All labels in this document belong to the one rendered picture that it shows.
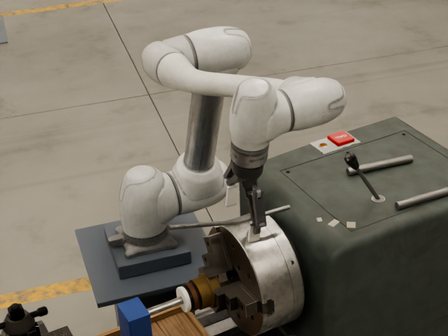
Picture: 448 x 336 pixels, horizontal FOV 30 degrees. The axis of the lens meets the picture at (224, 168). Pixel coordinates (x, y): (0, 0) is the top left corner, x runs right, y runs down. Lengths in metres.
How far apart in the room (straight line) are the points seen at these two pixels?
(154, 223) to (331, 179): 0.71
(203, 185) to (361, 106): 2.84
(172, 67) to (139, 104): 3.35
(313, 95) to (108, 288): 1.18
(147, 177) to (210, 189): 0.22
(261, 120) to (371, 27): 4.92
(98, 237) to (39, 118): 2.59
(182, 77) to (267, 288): 0.59
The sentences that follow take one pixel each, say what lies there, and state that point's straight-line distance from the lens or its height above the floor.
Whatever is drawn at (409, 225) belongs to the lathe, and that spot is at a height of 1.24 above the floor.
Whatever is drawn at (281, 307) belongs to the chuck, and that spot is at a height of 1.08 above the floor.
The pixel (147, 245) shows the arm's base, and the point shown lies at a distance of 2.84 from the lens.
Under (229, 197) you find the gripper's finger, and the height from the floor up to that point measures 1.33.
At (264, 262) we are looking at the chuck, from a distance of 2.14.
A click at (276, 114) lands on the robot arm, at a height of 1.64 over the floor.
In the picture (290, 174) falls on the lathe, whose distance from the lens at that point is 2.38.
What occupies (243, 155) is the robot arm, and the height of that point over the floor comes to 1.54.
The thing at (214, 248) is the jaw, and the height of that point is 1.17.
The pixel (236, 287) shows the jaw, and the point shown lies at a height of 1.10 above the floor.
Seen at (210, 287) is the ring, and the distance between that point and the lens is 2.20.
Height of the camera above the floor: 2.51
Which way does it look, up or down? 31 degrees down
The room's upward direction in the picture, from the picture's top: 2 degrees counter-clockwise
